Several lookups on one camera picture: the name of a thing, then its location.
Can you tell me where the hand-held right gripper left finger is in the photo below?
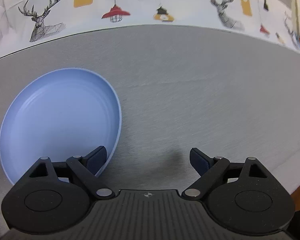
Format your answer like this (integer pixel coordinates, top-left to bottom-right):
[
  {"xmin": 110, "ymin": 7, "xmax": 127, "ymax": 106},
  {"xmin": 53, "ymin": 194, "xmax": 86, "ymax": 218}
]
[{"xmin": 27, "ymin": 146, "xmax": 116, "ymax": 200}]

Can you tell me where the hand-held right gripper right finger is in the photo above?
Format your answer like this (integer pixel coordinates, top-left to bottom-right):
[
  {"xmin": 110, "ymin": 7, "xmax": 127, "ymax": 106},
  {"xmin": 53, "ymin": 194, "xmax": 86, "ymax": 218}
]
[{"xmin": 182, "ymin": 148, "xmax": 271, "ymax": 200}]

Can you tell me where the light blue plate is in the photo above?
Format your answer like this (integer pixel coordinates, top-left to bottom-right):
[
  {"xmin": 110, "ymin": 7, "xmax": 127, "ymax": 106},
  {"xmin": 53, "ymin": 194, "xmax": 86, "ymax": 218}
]
[{"xmin": 0, "ymin": 67, "xmax": 122, "ymax": 186}]

